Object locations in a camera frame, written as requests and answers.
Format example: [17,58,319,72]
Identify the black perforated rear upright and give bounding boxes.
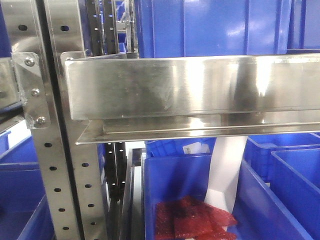
[104,141,126,203]

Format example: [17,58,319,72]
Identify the large blue bin upper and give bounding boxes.
[134,0,292,58]

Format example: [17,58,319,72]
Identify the red bubble wrap bags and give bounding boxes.
[154,195,238,240]

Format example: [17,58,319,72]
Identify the perforated steel upright right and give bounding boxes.
[44,0,108,240]

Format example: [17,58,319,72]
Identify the perforated steel upright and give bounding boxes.
[0,0,83,240]
[44,0,108,240]

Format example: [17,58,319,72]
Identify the blue bin lower centre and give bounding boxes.
[143,154,312,240]

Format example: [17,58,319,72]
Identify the blue bin lower right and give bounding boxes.
[244,133,320,240]

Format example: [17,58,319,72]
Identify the perforated steel upright left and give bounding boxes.
[0,0,83,240]

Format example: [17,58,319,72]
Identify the blue bin lower left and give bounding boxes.
[0,131,55,240]

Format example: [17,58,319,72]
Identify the stainless steel shelf rail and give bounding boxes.
[61,51,320,145]

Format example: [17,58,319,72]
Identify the steel bracket plate with bolts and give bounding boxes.
[12,52,51,130]

